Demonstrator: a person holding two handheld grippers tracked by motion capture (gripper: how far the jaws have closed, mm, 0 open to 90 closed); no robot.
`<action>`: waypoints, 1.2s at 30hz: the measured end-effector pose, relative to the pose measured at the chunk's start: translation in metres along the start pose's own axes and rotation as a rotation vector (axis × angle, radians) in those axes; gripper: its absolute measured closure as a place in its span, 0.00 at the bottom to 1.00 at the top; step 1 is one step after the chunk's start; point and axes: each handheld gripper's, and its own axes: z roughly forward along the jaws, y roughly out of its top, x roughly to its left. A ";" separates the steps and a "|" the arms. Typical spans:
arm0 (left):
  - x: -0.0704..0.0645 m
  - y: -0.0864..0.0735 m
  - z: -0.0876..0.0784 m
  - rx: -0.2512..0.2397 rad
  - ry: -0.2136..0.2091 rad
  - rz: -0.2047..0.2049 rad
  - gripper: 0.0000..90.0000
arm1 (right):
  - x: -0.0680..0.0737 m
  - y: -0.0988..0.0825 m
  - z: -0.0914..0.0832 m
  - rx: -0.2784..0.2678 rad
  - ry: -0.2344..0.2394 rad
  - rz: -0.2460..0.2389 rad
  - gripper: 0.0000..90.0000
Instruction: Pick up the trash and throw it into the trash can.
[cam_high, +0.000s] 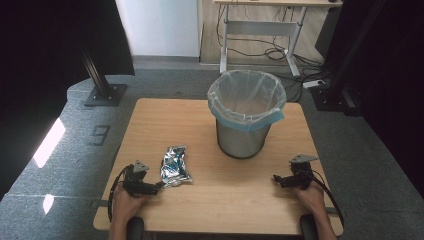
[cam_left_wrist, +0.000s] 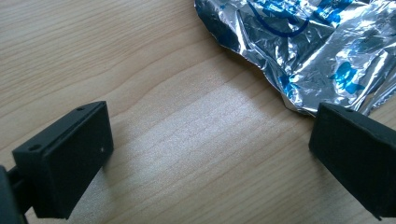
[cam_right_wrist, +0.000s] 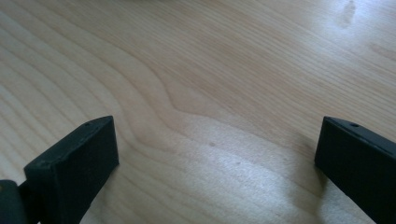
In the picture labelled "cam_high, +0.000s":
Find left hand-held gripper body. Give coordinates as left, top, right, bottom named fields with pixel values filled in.
left=122, top=159, right=160, bottom=198

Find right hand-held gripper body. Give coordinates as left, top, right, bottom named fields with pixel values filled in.
left=282, top=153, right=320, bottom=191

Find silver foil packet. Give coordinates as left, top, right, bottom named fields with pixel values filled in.
left=160, top=145, right=194, bottom=189

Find metal mesh trash can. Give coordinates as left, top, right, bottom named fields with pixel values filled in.
left=215, top=118, right=272, bottom=160

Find person's left hand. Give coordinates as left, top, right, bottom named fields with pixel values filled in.
left=111, top=184, right=148, bottom=228

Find person's right hand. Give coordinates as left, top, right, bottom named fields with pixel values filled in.
left=294, top=181, right=327, bottom=218

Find black chair armrest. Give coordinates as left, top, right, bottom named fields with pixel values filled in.
left=126, top=216, right=145, bottom=240
left=299, top=213, right=320, bottom=240

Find clear plastic bin liner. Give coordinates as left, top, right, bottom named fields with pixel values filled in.
left=206, top=69, right=288, bottom=133

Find white power strip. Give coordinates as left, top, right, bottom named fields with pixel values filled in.
left=302, top=79, right=326, bottom=90

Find black metal stand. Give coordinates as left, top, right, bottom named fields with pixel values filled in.
left=309, top=0, right=388, bottom=117
left=79, top=49, right=129, bottom=108

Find black curtain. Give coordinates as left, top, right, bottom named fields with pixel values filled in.
left=0, top=0, right=136, bottom=201
left=314, top=0, right=424, bottom=200

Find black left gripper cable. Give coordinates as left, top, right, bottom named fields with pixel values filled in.
left=107, top=164, right=131, bottom=223

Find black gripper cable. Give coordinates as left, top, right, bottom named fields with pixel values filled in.
left=107, top=164, right=131, bottom=223
left=309, top=169, right=345, bottom=229

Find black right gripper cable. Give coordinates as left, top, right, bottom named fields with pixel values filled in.
left=309, top=169, right=345, bottom=229

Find black floor cables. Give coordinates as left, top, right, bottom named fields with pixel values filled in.
left=215, top=4, right=334, bottom=103

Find white metal table frame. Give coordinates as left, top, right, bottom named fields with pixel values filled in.
left=212, top=0, right=344, bottom=78

